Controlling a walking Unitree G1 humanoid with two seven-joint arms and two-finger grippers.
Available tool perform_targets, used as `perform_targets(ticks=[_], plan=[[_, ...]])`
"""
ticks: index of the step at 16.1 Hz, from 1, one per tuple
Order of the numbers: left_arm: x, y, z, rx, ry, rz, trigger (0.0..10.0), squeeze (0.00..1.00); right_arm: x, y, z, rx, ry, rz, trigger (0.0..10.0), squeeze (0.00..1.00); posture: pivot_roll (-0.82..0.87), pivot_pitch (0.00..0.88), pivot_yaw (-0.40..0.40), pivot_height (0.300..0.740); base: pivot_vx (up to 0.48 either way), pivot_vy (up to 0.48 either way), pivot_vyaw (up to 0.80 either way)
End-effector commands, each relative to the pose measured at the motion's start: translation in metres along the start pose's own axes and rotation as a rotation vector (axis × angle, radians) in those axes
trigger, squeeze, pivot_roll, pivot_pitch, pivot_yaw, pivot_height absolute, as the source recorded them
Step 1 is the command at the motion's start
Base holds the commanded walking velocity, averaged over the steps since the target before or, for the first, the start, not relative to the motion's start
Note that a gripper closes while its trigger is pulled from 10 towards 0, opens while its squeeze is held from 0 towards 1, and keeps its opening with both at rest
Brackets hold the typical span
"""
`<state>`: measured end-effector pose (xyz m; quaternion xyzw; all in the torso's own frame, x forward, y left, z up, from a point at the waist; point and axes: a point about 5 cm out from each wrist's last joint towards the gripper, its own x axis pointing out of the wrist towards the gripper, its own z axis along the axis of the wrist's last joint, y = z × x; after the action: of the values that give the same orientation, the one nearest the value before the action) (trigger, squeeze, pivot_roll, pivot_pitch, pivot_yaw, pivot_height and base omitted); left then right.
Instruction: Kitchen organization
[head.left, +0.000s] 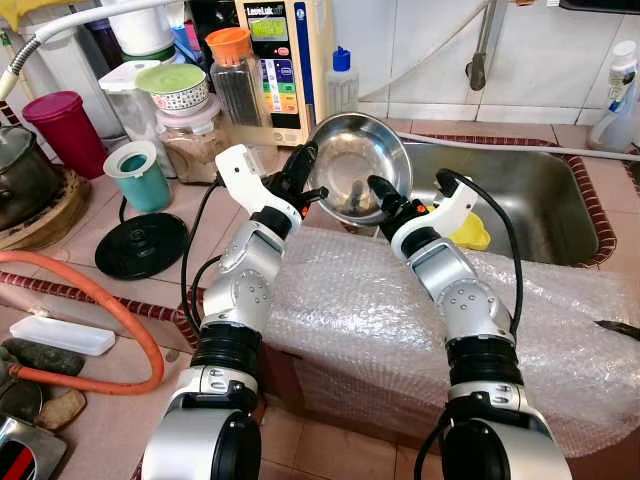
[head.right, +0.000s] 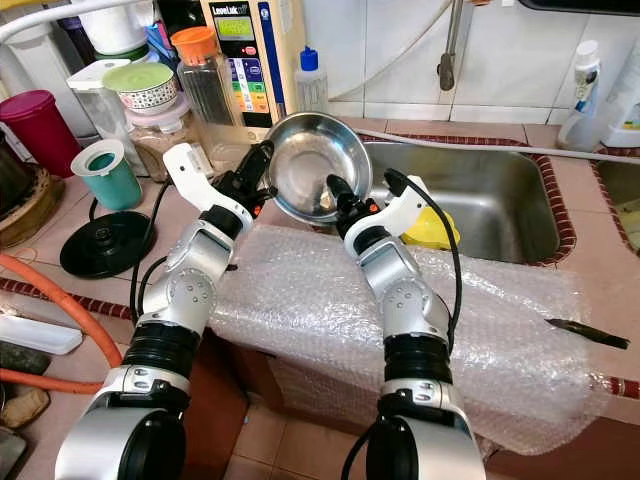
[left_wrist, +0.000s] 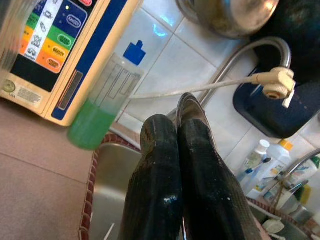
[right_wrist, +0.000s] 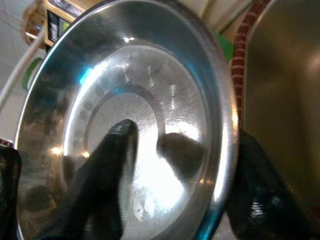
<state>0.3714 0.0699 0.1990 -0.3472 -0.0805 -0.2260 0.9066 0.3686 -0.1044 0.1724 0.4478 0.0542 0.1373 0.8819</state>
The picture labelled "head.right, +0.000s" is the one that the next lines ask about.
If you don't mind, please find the yellow plastic cup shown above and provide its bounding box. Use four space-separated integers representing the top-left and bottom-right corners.
400 208 461 251

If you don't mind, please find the steel sink basin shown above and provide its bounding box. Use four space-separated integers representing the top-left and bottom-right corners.
360 143 561 263

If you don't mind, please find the brown cabinet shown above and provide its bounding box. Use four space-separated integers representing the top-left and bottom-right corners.
190 340 640 480

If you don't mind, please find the white canister green band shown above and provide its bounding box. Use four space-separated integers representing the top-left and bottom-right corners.
75 0 151 59

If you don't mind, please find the clear jar orange lid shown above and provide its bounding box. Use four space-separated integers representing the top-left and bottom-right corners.
170 27 246 166

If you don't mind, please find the small steel side sink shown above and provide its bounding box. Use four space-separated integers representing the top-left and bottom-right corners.
595 160 640 251

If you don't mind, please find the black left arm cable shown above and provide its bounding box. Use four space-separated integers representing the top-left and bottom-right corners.
128 175 171 326

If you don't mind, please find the small white tube bottle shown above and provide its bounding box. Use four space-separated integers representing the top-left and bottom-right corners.
573 40 603 111

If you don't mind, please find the beige hose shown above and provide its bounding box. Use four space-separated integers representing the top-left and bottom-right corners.
328 0 456 101

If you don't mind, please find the grey metal spout pipe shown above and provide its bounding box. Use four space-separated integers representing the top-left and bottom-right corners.
437 0 466 91

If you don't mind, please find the green detergent bottle blue cap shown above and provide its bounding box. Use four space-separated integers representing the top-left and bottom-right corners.
295 45 329 116

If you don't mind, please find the black round kettle base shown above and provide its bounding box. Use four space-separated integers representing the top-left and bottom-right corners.
60 210 156 279

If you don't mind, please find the white plastic tray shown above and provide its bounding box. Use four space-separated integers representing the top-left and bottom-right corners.
0 313 83 356

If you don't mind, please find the dark blue tray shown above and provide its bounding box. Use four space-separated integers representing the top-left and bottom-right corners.
520 0 640 16

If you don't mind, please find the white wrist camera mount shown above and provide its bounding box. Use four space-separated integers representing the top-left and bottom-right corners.
345 172 431 256
163 143 226 211

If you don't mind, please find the white cleaner bottle yellow cap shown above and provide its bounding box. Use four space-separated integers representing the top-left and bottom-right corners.
600 45 640 149

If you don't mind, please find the white flexible hose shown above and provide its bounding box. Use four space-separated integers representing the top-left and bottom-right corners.
0 0 161 41

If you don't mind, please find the brown stone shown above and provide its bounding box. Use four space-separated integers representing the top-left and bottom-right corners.
0 388 51 429

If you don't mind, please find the teal cup white rim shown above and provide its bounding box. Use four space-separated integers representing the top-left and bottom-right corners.
70 138 144 212

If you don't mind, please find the orange hose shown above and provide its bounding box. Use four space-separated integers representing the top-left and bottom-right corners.
0 252 126 396

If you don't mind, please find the steel bowl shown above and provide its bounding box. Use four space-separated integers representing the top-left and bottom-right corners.
265 112 373 226

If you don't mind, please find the wooden trivet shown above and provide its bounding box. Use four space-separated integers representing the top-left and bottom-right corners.
0 170 66 251

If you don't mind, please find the dark grey stone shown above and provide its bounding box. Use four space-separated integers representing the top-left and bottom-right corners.
0 342 51 376

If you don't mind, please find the clear bubble wrap sheet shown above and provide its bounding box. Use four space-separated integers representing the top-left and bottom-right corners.
210 222 611 456

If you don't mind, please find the cream water ionizer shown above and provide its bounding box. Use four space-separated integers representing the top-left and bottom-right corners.
198 0 306 146

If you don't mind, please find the grey hose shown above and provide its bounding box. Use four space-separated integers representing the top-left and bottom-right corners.
350 125 640 166

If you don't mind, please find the steel pot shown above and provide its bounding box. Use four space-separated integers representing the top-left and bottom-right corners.
0 140 36 216

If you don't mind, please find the patterned bowl green lid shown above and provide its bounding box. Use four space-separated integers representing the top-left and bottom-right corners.
102 62 179 113

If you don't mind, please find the black knife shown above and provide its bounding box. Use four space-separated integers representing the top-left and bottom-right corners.
545 318 631 351

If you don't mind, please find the clear container white lid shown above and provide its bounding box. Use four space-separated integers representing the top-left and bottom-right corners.
65 58 131 151

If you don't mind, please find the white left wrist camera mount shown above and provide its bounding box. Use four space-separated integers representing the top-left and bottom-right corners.
163 143 226 211

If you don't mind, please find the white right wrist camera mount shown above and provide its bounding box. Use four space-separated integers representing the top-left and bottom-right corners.
345 172 431 256

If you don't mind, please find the red mosaic sink trim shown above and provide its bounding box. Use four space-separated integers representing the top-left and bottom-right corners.
360 135 578 266

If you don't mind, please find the glass jar pink lid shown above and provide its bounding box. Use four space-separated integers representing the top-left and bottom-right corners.
122 95 201 181

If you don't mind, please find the maroon plastic cup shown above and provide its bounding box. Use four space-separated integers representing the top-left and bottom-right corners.
0 90 83 179

